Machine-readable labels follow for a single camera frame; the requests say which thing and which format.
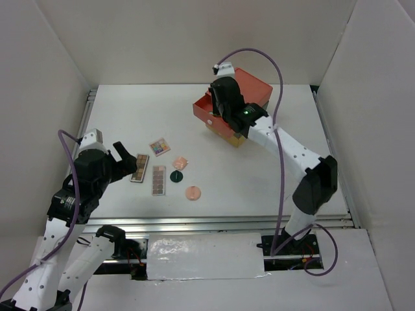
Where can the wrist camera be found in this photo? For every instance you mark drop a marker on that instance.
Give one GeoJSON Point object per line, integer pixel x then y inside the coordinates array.
{"type": "Point", "coordinates": [92, 140]}
{"type": "Point", "coordinates": [224, 69]}

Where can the pink-brown eyeshadow palette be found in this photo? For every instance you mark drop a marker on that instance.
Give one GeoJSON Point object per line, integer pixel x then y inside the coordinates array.
{"type": "Point", "coordinates": [158, 180]}

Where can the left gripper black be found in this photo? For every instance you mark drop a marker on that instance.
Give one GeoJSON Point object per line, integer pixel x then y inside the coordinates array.
{"type": "Point", "coordinates": [124, 166]}

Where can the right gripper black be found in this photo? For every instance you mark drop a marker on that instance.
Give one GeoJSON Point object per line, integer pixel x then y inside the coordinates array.
{"type": "Point", "coordinates": [214, 108]}

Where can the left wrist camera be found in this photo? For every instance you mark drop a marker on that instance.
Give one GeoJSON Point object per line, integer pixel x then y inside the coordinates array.
{"type": "Point", "coordinates": [92, 140]}

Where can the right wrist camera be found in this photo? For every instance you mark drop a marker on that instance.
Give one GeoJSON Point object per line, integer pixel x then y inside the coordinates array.
{"type": "Point", "coordinates": [224, 69]}

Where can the brown eyeshadow palette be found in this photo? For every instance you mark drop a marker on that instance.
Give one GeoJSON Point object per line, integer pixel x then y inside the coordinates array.
{"type": "Point", "coordinates": [141, 164]}

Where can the aluminium table rail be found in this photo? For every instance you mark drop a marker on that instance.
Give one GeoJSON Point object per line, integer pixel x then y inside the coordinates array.
{"type": "Point", "coordinates": [240, 186]}

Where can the white front cover panel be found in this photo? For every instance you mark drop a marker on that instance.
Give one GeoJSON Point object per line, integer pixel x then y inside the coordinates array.
{"type": "Point", "coordinates": [205, 256]}

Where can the dark green cushion puff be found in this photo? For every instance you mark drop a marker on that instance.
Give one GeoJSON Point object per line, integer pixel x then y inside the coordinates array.
{"type": "Point", "coordinates": [176, 176]}

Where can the peach round puff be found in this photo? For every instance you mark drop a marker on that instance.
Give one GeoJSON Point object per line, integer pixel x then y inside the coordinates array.
{"type": "Point", "coordinates": [193, 193]}

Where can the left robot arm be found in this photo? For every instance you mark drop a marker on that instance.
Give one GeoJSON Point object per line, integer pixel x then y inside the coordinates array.
{"type": "Point", "coordinates": [50, 283]}

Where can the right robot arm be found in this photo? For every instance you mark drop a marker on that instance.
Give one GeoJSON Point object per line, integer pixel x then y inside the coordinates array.
{"type": "Point", "coordinates": [316, 175]}

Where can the yellow drawer box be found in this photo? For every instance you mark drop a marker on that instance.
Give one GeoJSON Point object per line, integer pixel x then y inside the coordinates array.
{"type": "Point", "coordinates": [236, 140]}

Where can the wrapped peach makeup sponge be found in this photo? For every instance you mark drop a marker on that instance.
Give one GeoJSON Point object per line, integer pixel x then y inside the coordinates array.
{"type": "Point", "coordinates": [180, 163]}

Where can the colourful square eyeshadow palette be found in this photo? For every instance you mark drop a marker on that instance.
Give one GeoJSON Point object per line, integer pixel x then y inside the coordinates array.
{"type": "Point", "coordinates": [159, 147]}

